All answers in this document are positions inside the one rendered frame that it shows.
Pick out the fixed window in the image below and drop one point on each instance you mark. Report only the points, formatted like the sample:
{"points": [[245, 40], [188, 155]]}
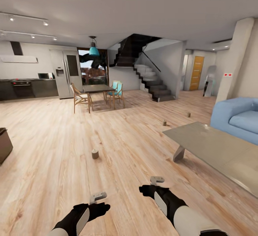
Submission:
{"points": [[94, 69]]}

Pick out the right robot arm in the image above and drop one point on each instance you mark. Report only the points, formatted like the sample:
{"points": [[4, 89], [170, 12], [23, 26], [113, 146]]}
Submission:
{"points": [[185, 220]]}

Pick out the breakfast table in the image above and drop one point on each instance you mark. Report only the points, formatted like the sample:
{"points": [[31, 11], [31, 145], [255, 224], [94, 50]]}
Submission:
{"points": [[97, 88]]}

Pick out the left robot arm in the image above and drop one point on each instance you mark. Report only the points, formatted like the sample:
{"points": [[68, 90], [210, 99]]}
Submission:
{"points": [[75, 221]]}

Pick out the oven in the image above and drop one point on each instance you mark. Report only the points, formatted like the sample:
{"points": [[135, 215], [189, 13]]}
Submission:
{"points": [[22, 87]]}

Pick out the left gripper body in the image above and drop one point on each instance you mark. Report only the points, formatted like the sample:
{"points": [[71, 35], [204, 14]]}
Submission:
{"points": [[99, 210]]}

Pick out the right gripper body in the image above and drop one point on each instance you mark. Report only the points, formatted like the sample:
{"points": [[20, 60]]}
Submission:
{"points": [[147, 190]]}

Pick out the coffee table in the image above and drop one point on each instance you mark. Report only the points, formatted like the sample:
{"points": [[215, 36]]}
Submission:
{"points": [[233, 157]]}

